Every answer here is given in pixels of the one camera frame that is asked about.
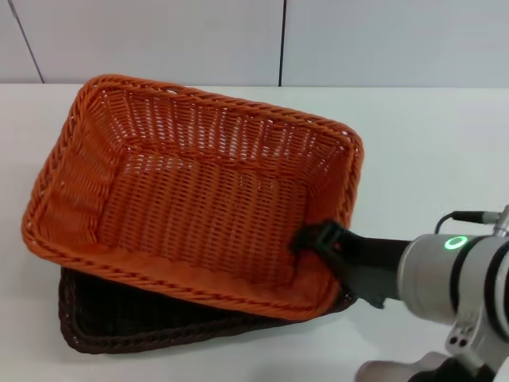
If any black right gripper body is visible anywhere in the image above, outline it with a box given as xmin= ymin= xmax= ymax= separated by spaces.
xmin=328 ymin=229 xmax=411 ymax=310

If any orange wicker basket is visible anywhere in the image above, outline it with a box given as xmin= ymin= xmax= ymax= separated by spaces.
xmin=20 ymin=73 xmax=365 ymax=322

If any dark brown wicker basket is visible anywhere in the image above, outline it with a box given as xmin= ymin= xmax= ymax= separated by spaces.
xmin=57 ymin=265 xmax=358 ymax=356

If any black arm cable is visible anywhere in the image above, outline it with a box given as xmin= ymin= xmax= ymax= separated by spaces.
xmin=433 ymin=210 xmax=499 ymax=234

